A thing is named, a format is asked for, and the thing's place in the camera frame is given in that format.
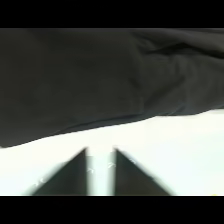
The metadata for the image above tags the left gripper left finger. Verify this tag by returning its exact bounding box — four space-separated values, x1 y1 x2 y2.
30 146 88 197

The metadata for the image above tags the black T-shirt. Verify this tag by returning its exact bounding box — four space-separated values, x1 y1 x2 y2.
0 27 224 149

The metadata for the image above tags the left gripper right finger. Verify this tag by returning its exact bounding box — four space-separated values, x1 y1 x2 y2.
113 146 175 197

